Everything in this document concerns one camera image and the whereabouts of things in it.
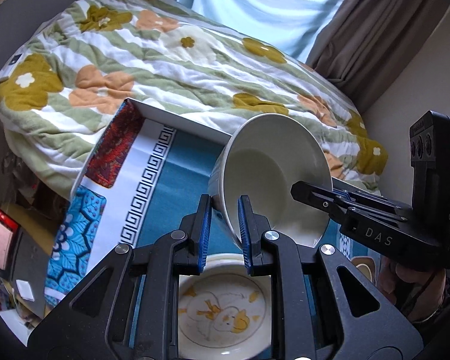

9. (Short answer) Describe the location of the light blue sheer curtain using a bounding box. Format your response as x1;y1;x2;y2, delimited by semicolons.
178;0;344;63

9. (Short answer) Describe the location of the teal blue tablecloth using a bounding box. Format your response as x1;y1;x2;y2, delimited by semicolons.
129;128;384;360

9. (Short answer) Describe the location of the brown right curtain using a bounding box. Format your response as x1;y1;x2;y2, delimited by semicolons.
306;0;450;112

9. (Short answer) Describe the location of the duck pattern cream plate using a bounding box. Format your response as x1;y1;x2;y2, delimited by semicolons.
178;253;272;359

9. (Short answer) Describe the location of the floral green white duvet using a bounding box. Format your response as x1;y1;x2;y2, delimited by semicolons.
0;0;388;197

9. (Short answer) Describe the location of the small white bowl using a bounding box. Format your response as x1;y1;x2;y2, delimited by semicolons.
208;114;332;247

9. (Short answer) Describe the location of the patterned cardboard box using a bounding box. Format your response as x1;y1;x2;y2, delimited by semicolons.
44;99;230;307

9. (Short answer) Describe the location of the right hand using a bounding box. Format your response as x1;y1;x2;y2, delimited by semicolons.
376;257;446;323

